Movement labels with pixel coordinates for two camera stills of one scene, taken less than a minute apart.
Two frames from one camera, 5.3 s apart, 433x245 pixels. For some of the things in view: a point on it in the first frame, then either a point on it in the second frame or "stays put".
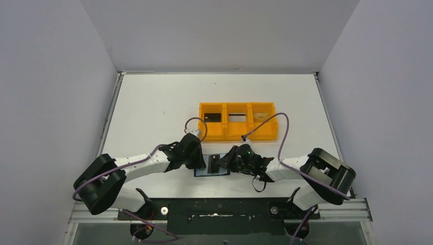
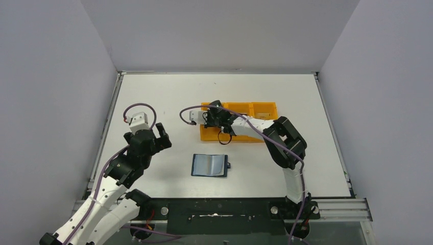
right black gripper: x=227 y=161 → x=208 y=123
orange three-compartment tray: x=230 y=121 stays put
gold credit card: x=260 y=117 stays put
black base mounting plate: x=221 y=215 stays put
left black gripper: x=199 y=160 → x=158 y=139
